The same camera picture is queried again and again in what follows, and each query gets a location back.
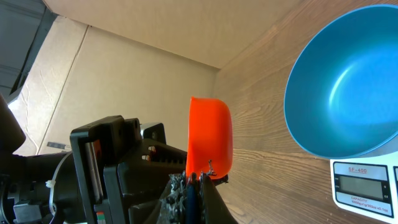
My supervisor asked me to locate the blue metal bowl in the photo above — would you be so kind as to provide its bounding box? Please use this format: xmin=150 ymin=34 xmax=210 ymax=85
xmin=284 ymin=4 xmax=397 ymax=159

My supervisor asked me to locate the red plastic measuring scoop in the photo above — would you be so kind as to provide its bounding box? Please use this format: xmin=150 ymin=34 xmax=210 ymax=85
xmin=186 ymin=97 xmax=233 ymax=180

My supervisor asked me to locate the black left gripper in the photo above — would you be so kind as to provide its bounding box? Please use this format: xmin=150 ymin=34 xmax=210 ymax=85
xmin=49 ymin=115 xmax=187 ymax=223

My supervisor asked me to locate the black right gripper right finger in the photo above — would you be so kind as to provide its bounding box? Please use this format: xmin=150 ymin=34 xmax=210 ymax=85
xmin=200 ymin=173 xmax=237 ymax=224

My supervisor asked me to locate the white digital kitchen scale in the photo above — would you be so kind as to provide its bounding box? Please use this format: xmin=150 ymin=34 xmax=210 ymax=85
xmin=330 ymin=151 xmax=397 ymax=223

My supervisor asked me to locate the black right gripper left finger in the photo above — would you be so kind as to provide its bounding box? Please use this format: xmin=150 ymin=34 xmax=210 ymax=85
xmin=146 ymin=172 xmax=188 ymax=224

